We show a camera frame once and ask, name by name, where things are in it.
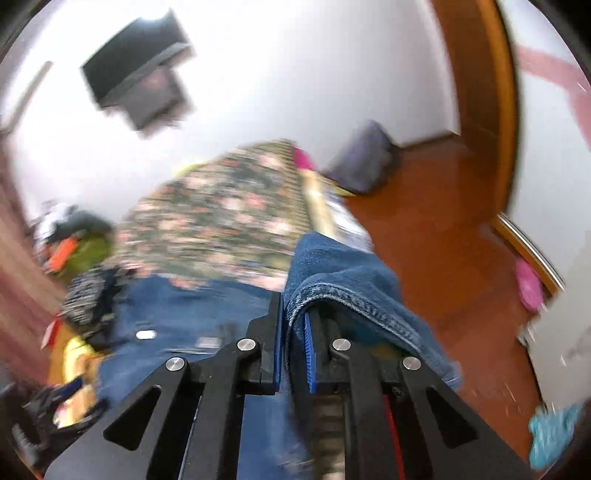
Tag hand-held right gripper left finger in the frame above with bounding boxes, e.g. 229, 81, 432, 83
44, 292, 283, 480

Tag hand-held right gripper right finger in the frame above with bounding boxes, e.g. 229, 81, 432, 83
304, 311, 534, 480

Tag blue denim jeans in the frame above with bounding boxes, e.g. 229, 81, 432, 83
95, 232, 462, 480

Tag dark green floral blanket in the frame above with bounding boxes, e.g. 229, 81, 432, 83
115, 140, 372, 291

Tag beige bed sheet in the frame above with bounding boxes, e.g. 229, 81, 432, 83
300, 171, 370, 250

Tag dark patterned cloth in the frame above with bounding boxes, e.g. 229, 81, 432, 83
62, 265, 134, 342

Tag yellow cloth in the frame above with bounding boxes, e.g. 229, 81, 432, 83
48, 335, 109, 425

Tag green cloth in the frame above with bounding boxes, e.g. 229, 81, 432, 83
60, 226, 116, 282

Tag pink plastic item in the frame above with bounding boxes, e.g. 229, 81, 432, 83
515, 258, 543, 312

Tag orange box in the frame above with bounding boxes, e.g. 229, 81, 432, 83
46, 237, 77, 273

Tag dark object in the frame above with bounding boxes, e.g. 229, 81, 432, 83
9, 383, 100, 467

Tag white cabinet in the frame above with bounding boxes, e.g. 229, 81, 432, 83
519, 295, 591, 407

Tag teal cloth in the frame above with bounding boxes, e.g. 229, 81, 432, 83
527, 402, 585, 469

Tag red striped curtain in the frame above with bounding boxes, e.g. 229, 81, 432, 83
0, 129, 65, 384

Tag wooden door frame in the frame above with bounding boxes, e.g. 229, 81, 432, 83
431, 0, 566, 296

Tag black wall television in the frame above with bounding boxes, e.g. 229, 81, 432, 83
79, 8, 195, 139

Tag grey wall strip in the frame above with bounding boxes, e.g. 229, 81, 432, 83
4, 60, 51, 130

